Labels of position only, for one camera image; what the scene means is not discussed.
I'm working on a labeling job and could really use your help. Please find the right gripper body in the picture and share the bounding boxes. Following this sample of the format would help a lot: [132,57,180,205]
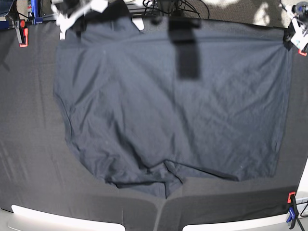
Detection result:
[51,0,93,14]

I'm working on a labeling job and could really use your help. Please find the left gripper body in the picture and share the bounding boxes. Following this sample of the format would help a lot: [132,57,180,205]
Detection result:
[279,0,308,31]

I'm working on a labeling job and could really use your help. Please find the dark navy t-shirt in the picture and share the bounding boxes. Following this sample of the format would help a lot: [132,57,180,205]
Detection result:
[53,0,293,197]

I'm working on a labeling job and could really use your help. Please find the red black clamp right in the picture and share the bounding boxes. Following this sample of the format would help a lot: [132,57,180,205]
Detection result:
[298,45,308,56]

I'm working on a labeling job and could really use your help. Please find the red black clamp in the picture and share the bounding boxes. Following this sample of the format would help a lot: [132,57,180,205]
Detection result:
[14,20,28,48]
[298,45,308,56]

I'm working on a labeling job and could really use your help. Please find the blue clamp top left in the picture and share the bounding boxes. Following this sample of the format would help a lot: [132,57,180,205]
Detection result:
[27,0,43,25]

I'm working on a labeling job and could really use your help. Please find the red black clamp left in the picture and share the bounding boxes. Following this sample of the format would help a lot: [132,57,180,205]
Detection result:
[14,20,28,48]

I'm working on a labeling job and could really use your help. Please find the black table cover cloth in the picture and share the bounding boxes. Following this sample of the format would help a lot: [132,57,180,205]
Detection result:
[0,23,308,231]

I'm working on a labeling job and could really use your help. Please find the blue orange clamp bottom right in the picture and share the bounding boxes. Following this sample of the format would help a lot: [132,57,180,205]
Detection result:
[286,192,305,231]

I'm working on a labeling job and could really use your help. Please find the white mount plate top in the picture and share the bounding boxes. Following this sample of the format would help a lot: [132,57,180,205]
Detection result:
[132,18,145,31]

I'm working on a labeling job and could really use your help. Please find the tangled black cables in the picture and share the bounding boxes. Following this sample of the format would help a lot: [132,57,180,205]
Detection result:
[129,0,212,19]

